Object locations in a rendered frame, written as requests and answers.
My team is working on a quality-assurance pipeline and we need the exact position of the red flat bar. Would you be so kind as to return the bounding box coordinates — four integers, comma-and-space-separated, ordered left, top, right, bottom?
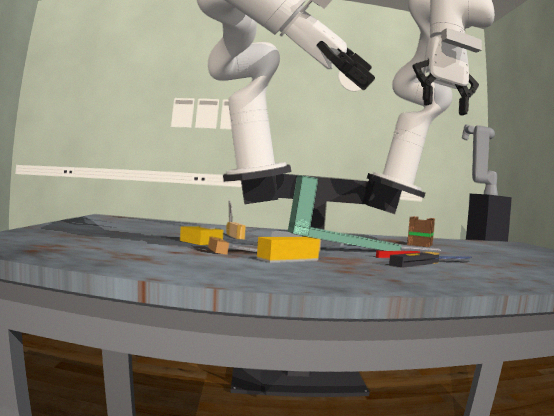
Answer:
376, 251, 420, 258

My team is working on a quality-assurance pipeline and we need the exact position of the green l-shaped frame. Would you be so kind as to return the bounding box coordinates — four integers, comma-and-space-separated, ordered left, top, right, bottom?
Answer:
288, 176, 401, 251

